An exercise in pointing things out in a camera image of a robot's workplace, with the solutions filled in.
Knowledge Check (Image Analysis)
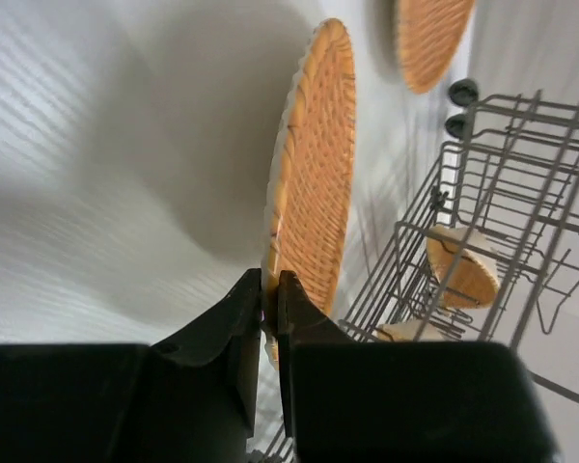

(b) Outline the grey wire dish rack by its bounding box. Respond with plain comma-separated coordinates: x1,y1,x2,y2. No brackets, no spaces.
250,79,579,463

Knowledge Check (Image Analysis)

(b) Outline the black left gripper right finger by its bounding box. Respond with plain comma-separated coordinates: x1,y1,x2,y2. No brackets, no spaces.
277,271,555,462

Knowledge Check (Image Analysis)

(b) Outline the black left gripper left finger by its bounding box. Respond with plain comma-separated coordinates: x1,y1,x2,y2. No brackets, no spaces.
0,269,262,462

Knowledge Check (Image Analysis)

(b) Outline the fish-shaped woven plate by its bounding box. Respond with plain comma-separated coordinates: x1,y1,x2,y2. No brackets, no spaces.
374,319,444,341
426,225,500,310

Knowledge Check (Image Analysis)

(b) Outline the round woven plate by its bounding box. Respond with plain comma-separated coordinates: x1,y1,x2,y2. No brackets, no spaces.
395,0,476,95
262,17,357,368

